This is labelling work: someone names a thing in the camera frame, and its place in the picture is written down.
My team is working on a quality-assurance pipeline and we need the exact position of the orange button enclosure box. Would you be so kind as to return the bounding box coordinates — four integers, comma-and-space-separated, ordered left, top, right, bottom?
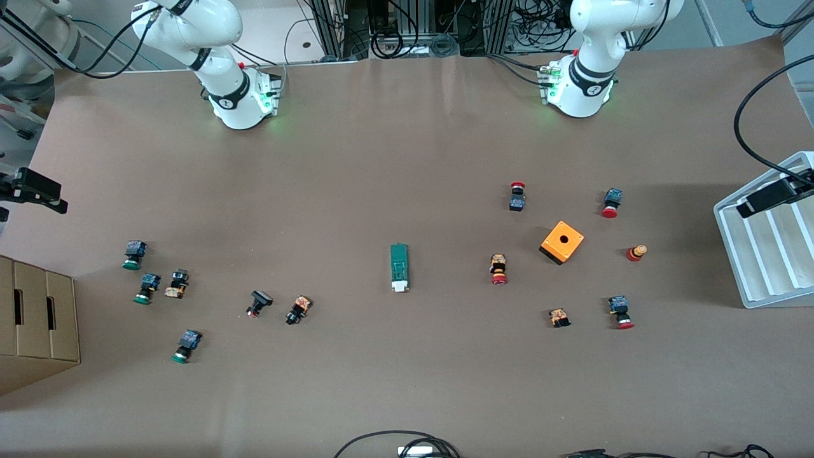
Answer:
539, 220, 585, 266

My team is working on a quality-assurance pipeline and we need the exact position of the black looped cable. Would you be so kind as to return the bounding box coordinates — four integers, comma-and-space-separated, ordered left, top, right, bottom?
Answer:
333, 431, 461, 458

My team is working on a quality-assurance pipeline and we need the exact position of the black square push button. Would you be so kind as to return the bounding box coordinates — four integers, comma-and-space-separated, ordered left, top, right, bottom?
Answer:
245, 289, 274, 319

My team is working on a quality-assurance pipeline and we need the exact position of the brown paper table cover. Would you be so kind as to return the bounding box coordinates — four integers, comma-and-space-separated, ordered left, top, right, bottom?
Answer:
0, 35, 814, 458

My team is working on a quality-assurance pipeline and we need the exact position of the white ribbed plastic tray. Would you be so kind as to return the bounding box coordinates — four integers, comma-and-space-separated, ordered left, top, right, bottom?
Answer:
713, 151, 814, 310

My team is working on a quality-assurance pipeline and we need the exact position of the brown cardboard box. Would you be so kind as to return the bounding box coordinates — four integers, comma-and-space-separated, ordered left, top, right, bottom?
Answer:
0, 254, 81, 396

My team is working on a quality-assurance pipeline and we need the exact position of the aluminium frame rack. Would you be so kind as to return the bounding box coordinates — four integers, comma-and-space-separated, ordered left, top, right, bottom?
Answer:
308, 0, 548, 61

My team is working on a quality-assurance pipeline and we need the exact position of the black button cream contact block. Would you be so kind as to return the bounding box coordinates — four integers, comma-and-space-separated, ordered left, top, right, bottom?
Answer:
163, 268, 190, 300

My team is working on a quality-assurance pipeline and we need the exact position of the white background machine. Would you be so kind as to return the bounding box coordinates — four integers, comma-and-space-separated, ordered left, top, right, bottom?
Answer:
0, 0, 82, 87

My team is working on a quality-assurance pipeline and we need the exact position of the black button orange contact block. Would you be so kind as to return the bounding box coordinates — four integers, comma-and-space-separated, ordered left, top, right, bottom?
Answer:
285, 295, 313, 326

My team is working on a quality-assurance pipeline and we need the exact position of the green push button blue block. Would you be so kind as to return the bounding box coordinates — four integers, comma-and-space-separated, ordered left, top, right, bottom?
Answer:
122, 240, 148, 271
133, 273, 162, 305
171, 329, 204, 364

